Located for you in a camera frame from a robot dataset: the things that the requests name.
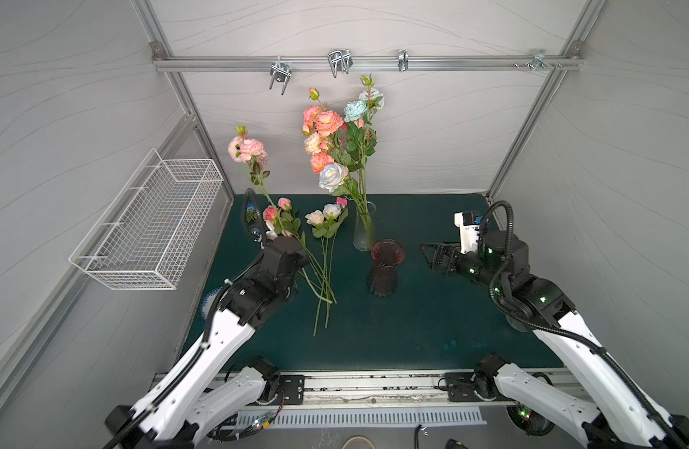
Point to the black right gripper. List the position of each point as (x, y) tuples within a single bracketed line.
[(449, 257)]

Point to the red ribbed glass vase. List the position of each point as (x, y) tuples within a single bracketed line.
[(387, 256)]

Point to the clear glass vase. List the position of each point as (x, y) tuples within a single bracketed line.
[(365, 228)]

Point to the white rose stem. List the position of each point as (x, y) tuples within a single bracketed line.
[(337, 181)]

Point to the pale blue flower stem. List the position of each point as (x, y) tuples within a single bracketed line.
[(360, 138)]

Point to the peach multi-bloom rose stem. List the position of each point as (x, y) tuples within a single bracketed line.
[(319, 150)]

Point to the pink rose stem with bud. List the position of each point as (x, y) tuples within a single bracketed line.
[(249, 157)]

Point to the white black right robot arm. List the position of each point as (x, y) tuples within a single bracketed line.
[(618, 413)]

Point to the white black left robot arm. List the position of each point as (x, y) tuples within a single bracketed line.
[(182, 410)]

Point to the pink rose flower bunch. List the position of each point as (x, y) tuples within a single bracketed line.
[(317, 234)]

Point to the metal hook clamp middle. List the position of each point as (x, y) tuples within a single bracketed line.
[(340, 61)]

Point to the metal hook clamp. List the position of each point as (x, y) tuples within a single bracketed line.
[(280, 73), (340, 61)]

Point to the metal bolt clamp right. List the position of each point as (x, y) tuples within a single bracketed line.
[(538, 63)]

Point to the metal hook clamp left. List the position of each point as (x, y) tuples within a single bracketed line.
[(280, 73)]

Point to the blue white ceramic bowl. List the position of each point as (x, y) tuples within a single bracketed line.
[(207, 302)]

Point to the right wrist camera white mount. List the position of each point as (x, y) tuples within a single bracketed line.
[(468, 225)]

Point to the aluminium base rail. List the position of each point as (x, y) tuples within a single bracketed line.
[(379, 388)]

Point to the metal ring clamp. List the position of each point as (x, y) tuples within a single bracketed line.
[(403, 60)]

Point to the white slotted cable duct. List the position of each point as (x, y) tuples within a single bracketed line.
[(429, 417)]

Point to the white wire basket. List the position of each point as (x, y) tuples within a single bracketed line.
[(145, 237)]

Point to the aluminium crossbar rail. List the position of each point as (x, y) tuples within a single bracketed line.
[(361, 64)]

